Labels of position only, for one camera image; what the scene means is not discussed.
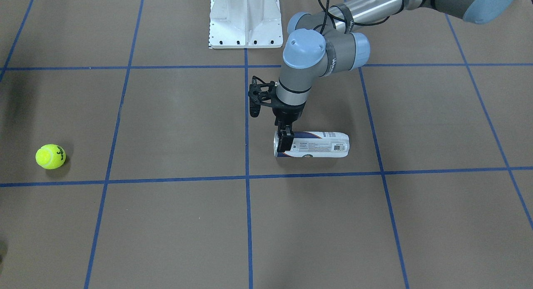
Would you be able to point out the yellow tennis ball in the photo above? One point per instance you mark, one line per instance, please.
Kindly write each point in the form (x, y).
(50, 156)

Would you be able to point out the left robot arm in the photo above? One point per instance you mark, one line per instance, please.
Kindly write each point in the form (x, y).
(328, 42)

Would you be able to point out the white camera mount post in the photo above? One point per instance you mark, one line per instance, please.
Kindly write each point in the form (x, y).
(245, 24)

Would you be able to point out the clear tennis ball can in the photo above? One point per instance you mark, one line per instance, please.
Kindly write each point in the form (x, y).
(315, 144)

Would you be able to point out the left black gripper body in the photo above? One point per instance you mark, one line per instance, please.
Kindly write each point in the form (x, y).
(288, 112)

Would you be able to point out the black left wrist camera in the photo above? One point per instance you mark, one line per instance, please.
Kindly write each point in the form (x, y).
(260, 94)

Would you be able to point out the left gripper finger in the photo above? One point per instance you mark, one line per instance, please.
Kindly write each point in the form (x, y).
(285, 140)

